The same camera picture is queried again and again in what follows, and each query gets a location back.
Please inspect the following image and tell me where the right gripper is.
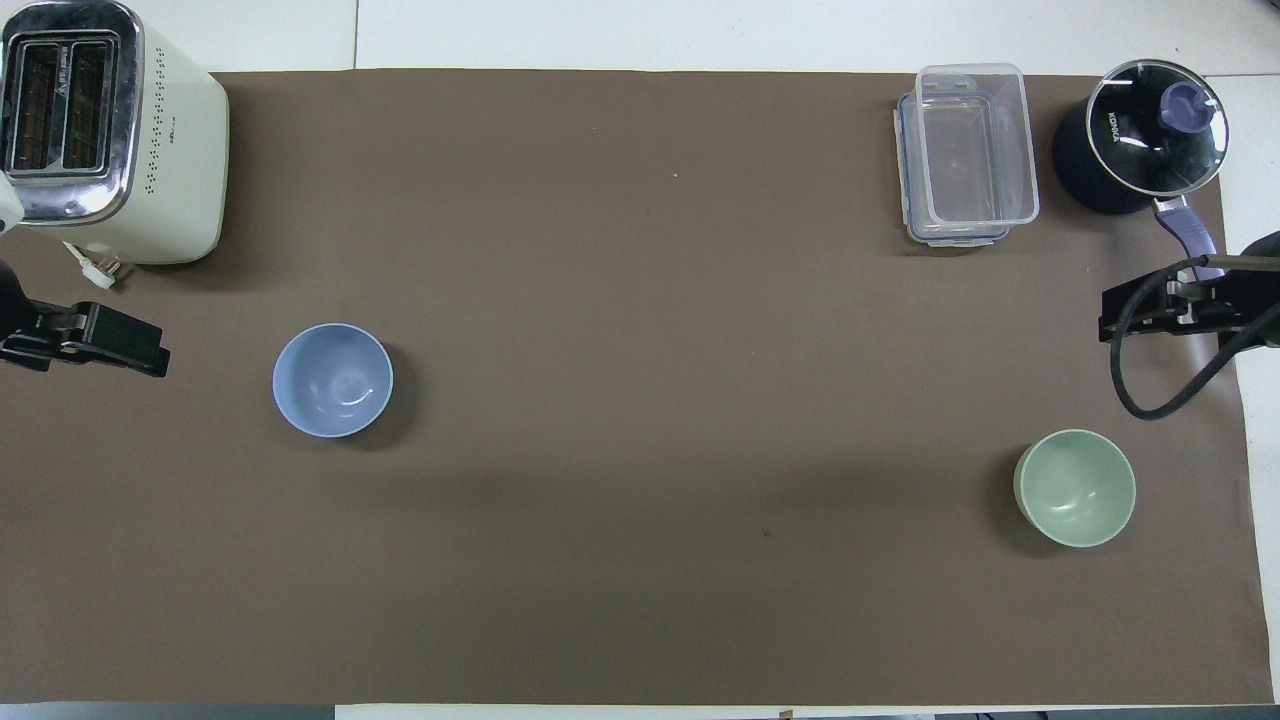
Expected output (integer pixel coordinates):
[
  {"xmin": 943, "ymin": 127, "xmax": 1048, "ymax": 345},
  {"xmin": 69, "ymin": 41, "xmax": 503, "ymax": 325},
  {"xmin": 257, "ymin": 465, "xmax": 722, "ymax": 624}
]
[{"xmin": 1226, "ymin": 231, "xmax": 1280, "ymax": 350}]

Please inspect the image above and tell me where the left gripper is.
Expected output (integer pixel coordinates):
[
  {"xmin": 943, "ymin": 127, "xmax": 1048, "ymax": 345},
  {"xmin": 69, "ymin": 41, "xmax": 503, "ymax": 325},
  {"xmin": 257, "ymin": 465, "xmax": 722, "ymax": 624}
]
[{"xmin": 0, "ymin": 260, "xmax": 43, "ymax": 349}]

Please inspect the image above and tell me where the green bowl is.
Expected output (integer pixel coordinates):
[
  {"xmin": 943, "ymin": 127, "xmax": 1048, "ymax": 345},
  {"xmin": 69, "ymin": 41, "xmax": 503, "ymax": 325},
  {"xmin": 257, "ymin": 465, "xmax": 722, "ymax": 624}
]
[{"xmin": 1013, "ymin": 429, "xmax": 1137, "ymax": 549}]

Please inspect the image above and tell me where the blue bowl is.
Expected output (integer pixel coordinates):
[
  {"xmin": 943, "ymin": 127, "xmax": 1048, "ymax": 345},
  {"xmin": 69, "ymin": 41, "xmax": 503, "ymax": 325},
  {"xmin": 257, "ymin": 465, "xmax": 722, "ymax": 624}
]
[{"xmin": 272, "ymin": 322, "xmax": 394, "ymax": 439}]

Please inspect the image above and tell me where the white toaster power plug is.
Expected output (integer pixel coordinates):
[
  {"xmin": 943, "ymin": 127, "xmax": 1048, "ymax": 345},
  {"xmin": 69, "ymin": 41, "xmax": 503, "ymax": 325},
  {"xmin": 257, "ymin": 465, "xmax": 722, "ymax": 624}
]
[{"xmin": 62, "ymin": 240, "xmax": 122, "ymax": 292}]

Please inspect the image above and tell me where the glass pot lid purple knob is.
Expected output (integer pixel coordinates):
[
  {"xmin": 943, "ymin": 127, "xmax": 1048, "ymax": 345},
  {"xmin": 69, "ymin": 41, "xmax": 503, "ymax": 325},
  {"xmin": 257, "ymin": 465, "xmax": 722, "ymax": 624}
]
[{"xmin": 1086, "ymin": 59, "xmax": 1231, "ymax": 197}]

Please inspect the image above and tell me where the cream toaster with chrome top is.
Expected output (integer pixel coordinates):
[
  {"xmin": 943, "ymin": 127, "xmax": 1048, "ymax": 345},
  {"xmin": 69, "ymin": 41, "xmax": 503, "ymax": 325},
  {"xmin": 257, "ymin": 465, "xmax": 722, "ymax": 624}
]
[{"xmin": 0, "ymin": 0, "xmax": 231, "ymax": 267}]

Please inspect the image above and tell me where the clear plastic food container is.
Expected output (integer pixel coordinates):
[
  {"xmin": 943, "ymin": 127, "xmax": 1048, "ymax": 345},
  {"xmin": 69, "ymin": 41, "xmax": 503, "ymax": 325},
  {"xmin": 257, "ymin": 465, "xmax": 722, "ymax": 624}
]
[{"xmin": 916, "ymin": 63, "xmax": 1040, "ymax": 227}]

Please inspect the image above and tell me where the clear container lid blue rim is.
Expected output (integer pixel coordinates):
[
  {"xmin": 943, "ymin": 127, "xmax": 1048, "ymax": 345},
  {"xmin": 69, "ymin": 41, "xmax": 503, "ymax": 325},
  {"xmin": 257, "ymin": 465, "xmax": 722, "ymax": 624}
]
[{"xmin": 893, "ymin": 92, "xmax": 1013, "ymax": 247}]

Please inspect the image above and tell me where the black cable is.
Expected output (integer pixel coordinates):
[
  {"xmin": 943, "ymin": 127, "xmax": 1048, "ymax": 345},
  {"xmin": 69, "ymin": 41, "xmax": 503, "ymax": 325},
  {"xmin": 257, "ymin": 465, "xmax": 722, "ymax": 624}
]
[{"xmin": 1109, "ymin": 256, "xmax": 1280, "ymax": 421}]

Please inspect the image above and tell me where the black pot with purple handle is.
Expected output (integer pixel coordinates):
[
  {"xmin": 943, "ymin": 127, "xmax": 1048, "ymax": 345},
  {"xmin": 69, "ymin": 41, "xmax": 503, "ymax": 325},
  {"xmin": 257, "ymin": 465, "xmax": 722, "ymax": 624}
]
[{"xmin": 1051, "ymin": 92, "xmax": 1227, "ymax": 282}]

